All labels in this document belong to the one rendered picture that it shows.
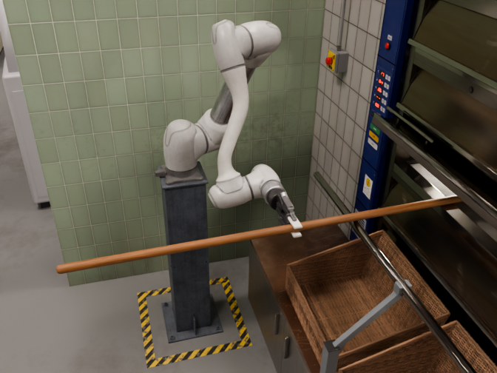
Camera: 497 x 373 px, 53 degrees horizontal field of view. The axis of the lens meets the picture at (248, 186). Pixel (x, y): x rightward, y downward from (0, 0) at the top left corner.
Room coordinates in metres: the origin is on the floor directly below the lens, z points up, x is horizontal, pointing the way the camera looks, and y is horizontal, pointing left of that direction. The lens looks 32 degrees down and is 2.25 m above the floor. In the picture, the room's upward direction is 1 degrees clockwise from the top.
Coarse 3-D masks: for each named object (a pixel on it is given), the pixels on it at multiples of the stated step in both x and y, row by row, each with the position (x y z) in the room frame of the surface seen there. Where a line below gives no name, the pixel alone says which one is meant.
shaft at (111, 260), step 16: (384, 208) 1.54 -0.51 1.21; (400, 208) 1.54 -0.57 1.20; (416, 208) 1.56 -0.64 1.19; (288, 224) 1.43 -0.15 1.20; (304, 224) 1.43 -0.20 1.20; (320, 224) 1.44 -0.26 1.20; (208, 240) 1.33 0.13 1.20; (224, 240) 1.34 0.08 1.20; (240, 240) 1.36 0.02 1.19; (112, 256) 1.24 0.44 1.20; (128, 256) 1.25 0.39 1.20; (144, 256) 1.26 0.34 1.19; (64, 272) 1.19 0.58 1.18
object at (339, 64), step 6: (336, 48) 2.55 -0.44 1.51; (330, 54) 2.52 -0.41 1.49; (336, 54) 2.46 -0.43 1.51; (342, 54) 2.46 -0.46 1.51; (348, 54) 2.47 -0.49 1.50; (336, 60) 2.45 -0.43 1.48; (342, 60) 2.46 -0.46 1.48; (330, 66) 2.50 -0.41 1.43; (336, 66) 2.45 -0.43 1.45; (342, 66) 2.46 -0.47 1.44; (336, 72) 2.45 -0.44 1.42; (342, 72) 2.46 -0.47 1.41
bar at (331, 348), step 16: (320, 176) 1.82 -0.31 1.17; (352, 224) 1.49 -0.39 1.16; (368, 240) 1.39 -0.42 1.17; (384, 256) 1.30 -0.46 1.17; (400, 288) 1.15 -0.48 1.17; (384, 304) 1.15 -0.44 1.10; (416, 304) 1.08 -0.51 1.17; (368, 320) 1.13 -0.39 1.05; (432, 320) 1.01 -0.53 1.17; (352, 336) 1.12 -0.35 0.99; (336, 352) 1.09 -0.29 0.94; (448, 352) 0.91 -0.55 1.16; (320, 368) 1.12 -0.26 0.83; (336, 368) 1.09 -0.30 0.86; (464, 368) 0.86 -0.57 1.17
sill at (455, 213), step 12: (396, 168) 1.91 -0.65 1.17; (408, 168) 1.89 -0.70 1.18; (408, 180) 1.82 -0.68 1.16; (420, 180) 1.79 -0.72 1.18; (420, 192) 1.73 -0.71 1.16; (432, 192) 1.69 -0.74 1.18; (444, 216) 1.56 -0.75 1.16; (456, 216) 1.53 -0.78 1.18; (456, 228) 1.49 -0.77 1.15; (468, 228) 1.46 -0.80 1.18; (480, 228) 1.46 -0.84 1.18; (468, 240) 1.42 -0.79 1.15; (480, 240) 1.39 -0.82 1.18; (492, 240) 1.39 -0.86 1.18; (480, 252) 1.36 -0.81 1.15; (492, 252) 1.32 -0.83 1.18; (492, 264) 1.30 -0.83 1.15
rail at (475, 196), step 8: (376, 112) 1.89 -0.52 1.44; (384, 120) 1.82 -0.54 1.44; (392, 128) 1.75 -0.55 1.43; (400, 136) 1.69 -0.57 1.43; (408, 144) 1.63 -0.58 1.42; (416, 144) 1.61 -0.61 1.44; (424, 152) 1.55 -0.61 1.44; (432, 160) 1.50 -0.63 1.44; (440, 168) 1.45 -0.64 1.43; (448, 176) 1.40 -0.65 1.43; (456, 176) 1.39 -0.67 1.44; (456, 184) 1.36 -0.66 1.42; (464, 184) 1.34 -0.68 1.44; (464, 192) 1.31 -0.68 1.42; (472, 192) 1.29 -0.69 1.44; (480, 200) 1.25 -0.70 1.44; (488, 208) 1.21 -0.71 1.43; (496, 216) 1.18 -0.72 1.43
